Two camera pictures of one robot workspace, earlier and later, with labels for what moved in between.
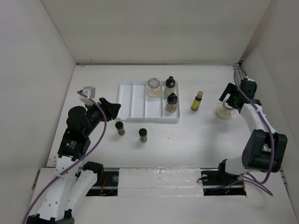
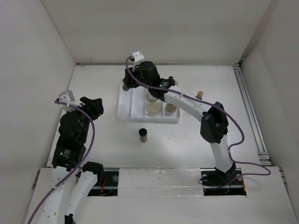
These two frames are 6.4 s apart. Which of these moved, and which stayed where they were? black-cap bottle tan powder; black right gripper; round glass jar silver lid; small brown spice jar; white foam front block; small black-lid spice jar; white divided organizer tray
Moved: black right gripper; small black-lid spice jar; round glass jar silver lid
Stayed: black-cap bottle tan powder; white divided organizer tray; small brown spice jar; white foam front block
